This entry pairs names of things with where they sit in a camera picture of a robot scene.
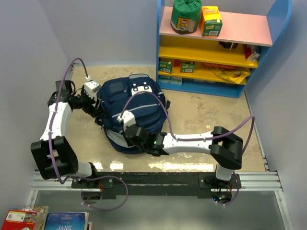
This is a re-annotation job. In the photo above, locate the left small green box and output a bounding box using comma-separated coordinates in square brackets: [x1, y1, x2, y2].
[158, 57, 173, 73]

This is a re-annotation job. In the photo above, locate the navy blue school backpack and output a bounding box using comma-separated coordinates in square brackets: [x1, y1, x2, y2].
[95, 73, 170, 154]

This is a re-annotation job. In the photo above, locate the green wrapped tissue roll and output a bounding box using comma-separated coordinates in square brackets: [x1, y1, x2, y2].
[171, 0, 202, 35]

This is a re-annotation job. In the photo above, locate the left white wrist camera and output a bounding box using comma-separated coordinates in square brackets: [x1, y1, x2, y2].
[84, 80, 101, 98]

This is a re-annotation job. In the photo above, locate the purple cable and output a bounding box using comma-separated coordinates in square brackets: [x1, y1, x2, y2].
[47, 57, 129, 212]
[119, 91, 255, 206]

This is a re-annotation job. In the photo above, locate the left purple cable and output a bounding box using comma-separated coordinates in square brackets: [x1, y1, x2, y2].
[47, 57, 129, 212]

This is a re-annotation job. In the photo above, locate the right small green box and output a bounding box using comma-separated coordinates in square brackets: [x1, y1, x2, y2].
[180, 61, 195, 73]

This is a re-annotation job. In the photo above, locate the yellow snack bag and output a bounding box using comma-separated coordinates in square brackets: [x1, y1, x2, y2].
[203, 62, 251, 84]

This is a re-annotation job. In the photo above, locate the colourful blue toy shelf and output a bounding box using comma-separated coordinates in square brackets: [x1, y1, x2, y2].
[156, 0, 293, 98]

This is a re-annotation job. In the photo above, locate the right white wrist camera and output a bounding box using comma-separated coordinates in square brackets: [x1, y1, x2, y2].
[117, 110, 136, 130]

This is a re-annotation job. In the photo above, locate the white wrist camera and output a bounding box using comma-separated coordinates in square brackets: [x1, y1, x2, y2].
[117, 110, 136, 130]
[84, 80, 101, 98]

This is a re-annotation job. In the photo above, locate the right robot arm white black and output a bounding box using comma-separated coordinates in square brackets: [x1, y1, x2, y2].
[124, 125, 243, 188]

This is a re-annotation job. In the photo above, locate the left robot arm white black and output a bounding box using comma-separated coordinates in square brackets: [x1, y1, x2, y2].
[30, 80, 102, 188]

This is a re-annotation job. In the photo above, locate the red book bottom left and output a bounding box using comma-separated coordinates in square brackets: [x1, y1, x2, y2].
[1, 206, 49, 230]

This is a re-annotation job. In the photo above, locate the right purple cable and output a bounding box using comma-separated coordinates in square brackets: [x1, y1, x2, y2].
[119, 91, 255, 206]

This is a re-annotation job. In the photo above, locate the orange green carton box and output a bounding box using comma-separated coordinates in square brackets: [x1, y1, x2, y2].
[199, 6, 223, 37]

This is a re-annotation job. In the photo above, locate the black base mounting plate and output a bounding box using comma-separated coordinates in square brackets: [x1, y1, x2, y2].
[71, 172, 241, 201]

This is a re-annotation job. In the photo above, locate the red white packet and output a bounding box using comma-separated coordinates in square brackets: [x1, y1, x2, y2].
[243, 44, 261, 61]

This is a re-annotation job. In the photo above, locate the blue Jane book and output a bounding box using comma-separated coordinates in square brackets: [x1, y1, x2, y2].
[44, 212, 93, 230]

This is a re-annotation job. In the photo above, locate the aluminium rail frame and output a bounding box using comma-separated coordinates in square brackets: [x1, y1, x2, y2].
[25, 62, 293, 230]

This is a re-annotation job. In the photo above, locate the small green box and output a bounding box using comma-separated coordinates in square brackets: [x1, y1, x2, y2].
[180, 61, 195, 73]
[158, 57, 173, 73]

